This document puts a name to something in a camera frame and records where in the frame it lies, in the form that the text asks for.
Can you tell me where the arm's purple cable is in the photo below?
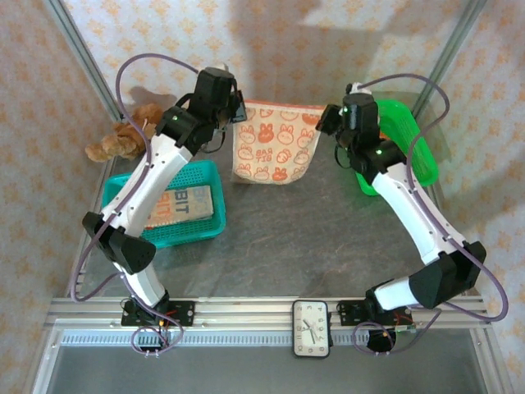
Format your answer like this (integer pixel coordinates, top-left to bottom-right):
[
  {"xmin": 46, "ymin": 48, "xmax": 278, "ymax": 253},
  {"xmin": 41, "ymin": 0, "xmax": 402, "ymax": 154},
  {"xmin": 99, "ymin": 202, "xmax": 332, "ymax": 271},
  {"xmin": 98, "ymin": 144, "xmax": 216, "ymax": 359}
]
[
  {"xmin": 352, "ymin": 73, "xmax": 510, "ymax": 357},
  {"xmin": 69, "ymin": 53, "xmax": 203, "ymax": 357}
]

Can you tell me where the wide aluminium mounting rail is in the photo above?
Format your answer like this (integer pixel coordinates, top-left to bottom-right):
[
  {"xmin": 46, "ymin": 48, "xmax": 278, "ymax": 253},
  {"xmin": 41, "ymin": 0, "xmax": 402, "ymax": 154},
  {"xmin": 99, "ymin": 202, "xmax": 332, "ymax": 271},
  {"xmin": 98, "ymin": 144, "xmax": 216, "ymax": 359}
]
[{"xmin": 44, "ymin": 295, "xmax": 492, "ymax": 329}]

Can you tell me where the aluminium frame post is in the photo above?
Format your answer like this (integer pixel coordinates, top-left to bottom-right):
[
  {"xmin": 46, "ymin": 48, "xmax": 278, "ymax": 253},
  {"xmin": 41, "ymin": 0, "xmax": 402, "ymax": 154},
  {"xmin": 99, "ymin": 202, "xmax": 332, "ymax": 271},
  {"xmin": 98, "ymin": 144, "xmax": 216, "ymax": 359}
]
[
  {"xmin": 43, "ymin": 0, "xmax": 125, "ymax": 123},
  {"xmin": 409, "ymin": 0, "xmax": 489, "ymax": 122}
]

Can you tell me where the green plastic basket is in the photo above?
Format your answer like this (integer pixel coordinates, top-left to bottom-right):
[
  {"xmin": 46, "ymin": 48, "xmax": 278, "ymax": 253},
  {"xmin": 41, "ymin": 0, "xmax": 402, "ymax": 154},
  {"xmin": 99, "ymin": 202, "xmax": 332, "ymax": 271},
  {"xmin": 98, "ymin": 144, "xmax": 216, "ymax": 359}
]
[{"xmin": 354, "ymin": 99, "xmax": 440, "ymax": 197}]

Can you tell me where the teal plastic basket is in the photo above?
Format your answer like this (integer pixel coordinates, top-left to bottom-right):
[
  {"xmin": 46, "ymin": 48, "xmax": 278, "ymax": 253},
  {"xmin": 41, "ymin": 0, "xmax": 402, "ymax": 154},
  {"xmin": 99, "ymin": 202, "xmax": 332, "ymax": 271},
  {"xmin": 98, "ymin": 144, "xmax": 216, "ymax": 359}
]
[{"xmin": 102, "ymin": 159, "xmax": 227, "ymax": 250}]

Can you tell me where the right arm's purple cable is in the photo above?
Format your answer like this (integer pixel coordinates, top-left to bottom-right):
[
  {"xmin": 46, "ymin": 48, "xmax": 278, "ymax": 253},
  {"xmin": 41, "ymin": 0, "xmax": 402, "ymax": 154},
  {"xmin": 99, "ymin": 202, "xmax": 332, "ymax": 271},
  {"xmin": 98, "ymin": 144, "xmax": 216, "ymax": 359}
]
[{"xmin": 352, "ymin": 73, "xmax": 510, "ymax": 357}]

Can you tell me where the brown teddy bear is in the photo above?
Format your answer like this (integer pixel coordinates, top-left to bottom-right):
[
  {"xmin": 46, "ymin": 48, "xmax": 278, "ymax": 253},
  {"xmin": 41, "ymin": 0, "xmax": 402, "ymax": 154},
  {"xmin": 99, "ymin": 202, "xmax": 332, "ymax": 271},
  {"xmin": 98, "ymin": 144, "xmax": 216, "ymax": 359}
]
[{"xmin": 84, "ymin": 103, "xmax": 165, "ymax": 163}]

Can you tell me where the slotted grey cable duct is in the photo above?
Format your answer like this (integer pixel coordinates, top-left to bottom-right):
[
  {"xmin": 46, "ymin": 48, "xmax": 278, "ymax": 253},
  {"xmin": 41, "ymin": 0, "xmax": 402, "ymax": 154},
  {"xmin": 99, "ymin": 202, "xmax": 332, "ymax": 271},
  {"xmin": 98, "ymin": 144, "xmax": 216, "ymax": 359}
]
[{"xmin": 61, "ymin": 332, "xmax": 473, "ymax": 346}]

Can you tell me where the towel with rabbit lettering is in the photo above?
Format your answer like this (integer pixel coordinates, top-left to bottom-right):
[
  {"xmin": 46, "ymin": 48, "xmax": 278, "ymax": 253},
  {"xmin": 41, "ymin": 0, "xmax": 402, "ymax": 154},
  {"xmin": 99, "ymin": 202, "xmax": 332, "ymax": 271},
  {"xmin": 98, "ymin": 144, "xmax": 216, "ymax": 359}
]
[{"xmin": 144, "ymin": 184, "xmax": 215, "ymax": 230}]

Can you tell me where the left arm's purple cable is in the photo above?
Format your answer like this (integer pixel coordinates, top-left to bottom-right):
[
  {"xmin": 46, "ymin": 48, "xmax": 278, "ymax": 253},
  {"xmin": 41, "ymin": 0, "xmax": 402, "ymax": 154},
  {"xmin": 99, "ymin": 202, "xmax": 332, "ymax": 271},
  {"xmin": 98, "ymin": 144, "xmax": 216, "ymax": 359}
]
[{"xmin": 69, "ymin": 53, "xmax": 203, "ymax": 357}]

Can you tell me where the white black alarm clock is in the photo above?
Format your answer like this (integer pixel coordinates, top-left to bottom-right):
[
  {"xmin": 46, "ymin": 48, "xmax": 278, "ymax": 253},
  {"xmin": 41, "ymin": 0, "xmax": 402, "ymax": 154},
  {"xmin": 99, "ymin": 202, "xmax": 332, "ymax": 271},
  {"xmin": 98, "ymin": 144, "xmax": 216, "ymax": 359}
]
[{"xmin": 291, "ymin": 300, "xmax": 332, "ymax": 360}]

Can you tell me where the towel with bunny faces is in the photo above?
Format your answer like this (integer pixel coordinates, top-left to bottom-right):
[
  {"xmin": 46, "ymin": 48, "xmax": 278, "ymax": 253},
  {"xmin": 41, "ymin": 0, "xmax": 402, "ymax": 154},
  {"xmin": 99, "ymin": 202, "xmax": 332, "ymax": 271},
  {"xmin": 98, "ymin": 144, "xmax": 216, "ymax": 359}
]
[{"xmin": 231, "ymin": 98, "xmax": 329, "ymax": 186}]

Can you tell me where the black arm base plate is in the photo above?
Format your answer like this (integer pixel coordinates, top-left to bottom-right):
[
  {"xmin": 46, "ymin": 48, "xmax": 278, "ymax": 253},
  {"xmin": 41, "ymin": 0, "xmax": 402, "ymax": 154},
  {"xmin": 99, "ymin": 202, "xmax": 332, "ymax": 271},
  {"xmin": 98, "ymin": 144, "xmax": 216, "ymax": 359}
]
[
  {"xmin": 121, "ymin": 300, "xmax": 196, "ymax": 328},
  {"xmin": 336, "ymin": 300, "xmax": 413, "ymax": 328}
]

